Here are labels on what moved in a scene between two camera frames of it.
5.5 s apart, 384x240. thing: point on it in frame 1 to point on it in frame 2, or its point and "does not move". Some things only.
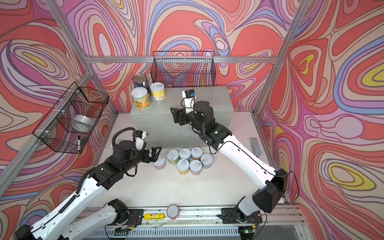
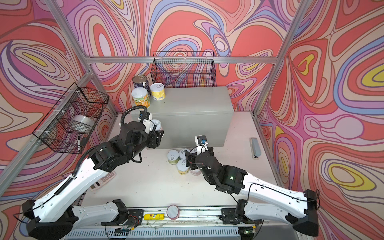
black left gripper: x=154 y=157 to x=155 y=138
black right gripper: x=178 y=113 to x=190 y=158
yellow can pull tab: x=158 y=91 does not move
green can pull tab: x=173 y=156 does not move
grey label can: x=184 y=153 does not move
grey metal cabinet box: x=164 y=133 does not move
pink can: x=160 y=164 to x=157 y=123
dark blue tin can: x=141 y=80 does not move
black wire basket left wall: x=70 y=122 does not move
